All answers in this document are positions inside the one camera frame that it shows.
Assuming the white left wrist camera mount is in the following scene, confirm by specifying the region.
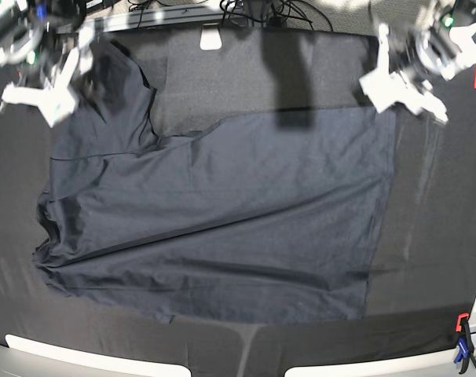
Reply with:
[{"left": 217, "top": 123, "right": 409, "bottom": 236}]
[{"left": 357, "top": 22, "right": 450, "bottom": 126}]

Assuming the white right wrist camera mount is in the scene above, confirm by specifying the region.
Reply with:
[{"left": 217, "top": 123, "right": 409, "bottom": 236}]
[{"left": 1, "top": 27, "right": 95, "bottom": 127}]

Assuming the black cable bundle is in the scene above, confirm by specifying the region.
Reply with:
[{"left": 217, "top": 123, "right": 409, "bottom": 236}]
[{"left": 218, "top": 0, "right": 335, "bottom": 32}]

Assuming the red blue clamp near right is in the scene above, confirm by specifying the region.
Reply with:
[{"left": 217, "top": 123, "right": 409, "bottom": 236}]
[{"left": 453, "top": 313, "right": 476, "bottom": 375}]

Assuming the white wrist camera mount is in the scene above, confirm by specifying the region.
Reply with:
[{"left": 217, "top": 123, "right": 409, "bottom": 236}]
[
  {"left": 1, "top": 27, "right": 95, "bottom": 127},
  {"left": 357, "top": 22, "right": 450, "bottom": 126}
]

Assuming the dark navy t-shirt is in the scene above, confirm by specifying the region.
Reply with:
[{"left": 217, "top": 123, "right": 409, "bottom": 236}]
[{"left": 33, "top": 43, "right": 396, "bottom": 324}]

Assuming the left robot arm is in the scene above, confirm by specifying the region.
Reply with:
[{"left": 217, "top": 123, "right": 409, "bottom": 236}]
[{"left": 397, "top": 1, "right": 476, "bottom": 82}]

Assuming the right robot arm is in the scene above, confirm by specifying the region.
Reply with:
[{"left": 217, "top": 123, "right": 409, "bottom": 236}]
[{"left": 0, "top": 1, "right": 73, "bottom": 80}]

